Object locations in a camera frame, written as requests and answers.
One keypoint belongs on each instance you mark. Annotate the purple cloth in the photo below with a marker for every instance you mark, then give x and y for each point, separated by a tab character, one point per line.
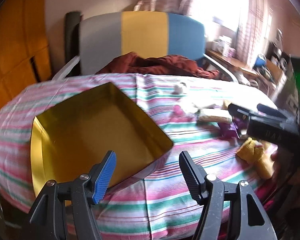
231	130

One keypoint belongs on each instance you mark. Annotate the grey yellow blue chair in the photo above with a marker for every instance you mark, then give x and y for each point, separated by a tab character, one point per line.
90	44

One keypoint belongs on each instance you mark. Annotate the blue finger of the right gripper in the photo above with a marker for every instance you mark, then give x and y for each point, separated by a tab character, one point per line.
240	113
271	111

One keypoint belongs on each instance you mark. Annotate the wooden side table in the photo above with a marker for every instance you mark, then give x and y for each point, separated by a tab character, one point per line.
233	64

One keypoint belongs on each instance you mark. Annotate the striped pink green bedspread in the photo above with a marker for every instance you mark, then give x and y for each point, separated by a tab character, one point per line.
158	206

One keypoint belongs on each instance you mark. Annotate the orange wooden wardrobe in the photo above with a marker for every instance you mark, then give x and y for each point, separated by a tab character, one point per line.
24	47

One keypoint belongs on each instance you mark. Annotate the white boxes on table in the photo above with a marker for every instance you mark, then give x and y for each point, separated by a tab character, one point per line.
222	45

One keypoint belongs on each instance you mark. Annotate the blue folding chair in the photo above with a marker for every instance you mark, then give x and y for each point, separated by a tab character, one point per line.
260	61

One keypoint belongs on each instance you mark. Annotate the gold metal tin box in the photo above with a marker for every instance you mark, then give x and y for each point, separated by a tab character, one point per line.
72	136

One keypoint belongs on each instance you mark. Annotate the maroon crumpled jacket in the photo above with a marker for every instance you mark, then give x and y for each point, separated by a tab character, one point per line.
177	65

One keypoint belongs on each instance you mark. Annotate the small white plastic bag ball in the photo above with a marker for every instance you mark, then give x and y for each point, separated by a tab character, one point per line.
179	89

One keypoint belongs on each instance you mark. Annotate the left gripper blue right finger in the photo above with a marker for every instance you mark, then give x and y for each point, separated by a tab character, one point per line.
194	180

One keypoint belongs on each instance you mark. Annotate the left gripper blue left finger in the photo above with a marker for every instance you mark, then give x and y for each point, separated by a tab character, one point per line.
102	176

